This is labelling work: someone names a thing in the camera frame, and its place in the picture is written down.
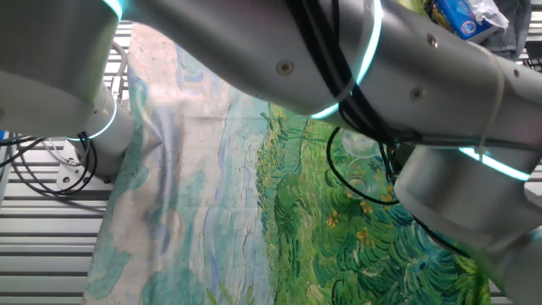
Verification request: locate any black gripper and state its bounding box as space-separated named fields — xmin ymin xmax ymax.
xmin=383 ymin=142 xmax=416 ymax=184

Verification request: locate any clear glass mug with handle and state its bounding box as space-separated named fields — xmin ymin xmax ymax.
xmin=340 ymin=128 xmax=383 ymax=159

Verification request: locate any clear plastic cup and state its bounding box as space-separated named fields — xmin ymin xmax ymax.
xmin=344 ymin=157 xmax=387 ymax=201

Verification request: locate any green blue painted tablecloth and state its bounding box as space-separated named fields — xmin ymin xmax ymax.
xmin=82 ymin=20 xmax=493 ymax=305

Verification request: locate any blue plastic bag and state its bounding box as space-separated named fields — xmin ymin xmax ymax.
xmin=430 ymin=0 xmax=510 ymax=43

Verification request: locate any dark grey cloth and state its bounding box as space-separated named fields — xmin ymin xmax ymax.
xmin=482 ymin=0 xmax=533 ymax=60

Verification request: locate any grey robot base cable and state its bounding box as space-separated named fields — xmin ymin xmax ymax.
xmin=109 ymin=40 xmax=130 ymax=103

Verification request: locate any black base cable bundle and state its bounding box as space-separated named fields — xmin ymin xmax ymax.
xmin=0 ymin=131 xmax=99 ymax=197

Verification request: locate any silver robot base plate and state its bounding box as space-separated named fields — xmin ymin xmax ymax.
xmin=56 ymin=163 xmax=114 ymax=191

